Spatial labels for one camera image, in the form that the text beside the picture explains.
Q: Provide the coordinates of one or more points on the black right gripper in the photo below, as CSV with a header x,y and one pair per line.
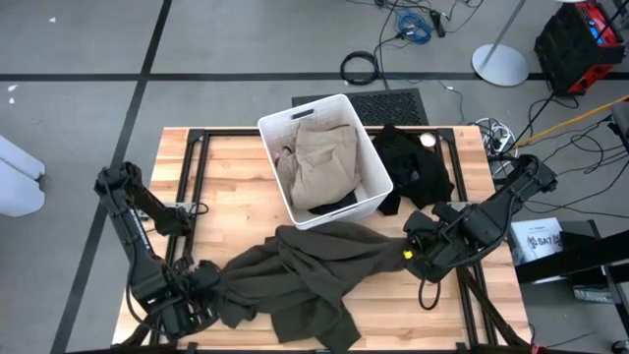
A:
x,y
437,246

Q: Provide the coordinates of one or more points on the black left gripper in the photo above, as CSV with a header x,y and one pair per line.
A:
x,y
201,290

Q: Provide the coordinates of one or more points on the dark olive garment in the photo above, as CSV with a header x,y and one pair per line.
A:
x,y
304,275

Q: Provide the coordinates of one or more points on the navy blue knit sweater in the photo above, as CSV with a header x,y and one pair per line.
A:
x,y
334,206

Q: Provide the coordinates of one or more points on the beige trousers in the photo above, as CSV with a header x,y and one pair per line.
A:
x,y
319,167

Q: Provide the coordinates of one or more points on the pink knit sweater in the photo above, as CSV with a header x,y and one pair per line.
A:
x,y
284,156

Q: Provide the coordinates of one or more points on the white plastic laundry basket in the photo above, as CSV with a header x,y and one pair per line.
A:
x,y
334,110

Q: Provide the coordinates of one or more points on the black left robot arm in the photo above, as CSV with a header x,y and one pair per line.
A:
x,y
137,246

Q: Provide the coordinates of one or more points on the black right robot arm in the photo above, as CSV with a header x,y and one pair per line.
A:
x,y
511,196

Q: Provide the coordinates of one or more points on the yellow tape marker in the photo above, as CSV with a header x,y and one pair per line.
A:
x,y
407,254

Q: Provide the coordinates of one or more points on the large black garment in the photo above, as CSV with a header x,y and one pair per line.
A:
x,y
437,187

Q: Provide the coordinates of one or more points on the white printed box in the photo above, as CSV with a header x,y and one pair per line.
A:
x,y
535,241

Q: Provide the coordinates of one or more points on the small white round ball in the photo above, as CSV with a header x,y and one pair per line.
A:
x,y
428,140

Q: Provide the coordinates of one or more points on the white power strip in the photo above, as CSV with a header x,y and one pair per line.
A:
x,y
498,143

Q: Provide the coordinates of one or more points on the black floor vent grate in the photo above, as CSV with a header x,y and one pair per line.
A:
x,y
393,105

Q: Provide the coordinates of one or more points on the black shelf unit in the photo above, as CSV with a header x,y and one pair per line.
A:
x,y
589,251

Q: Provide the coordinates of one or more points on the yellow pole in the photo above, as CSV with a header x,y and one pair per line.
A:
x,y
565,124

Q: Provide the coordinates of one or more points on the round-based floor stand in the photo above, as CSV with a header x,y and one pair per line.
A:
x,y
500,66

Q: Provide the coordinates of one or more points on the pale grey object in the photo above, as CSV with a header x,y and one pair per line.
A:
x,y
19,187

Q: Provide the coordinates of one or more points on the black power strip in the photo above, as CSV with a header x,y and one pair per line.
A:
x,y
437,23

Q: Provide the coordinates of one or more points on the red and black case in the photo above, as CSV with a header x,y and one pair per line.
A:
x,y
565,49

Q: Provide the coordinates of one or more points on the black metal table frame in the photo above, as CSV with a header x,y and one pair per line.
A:
x,y
231,132

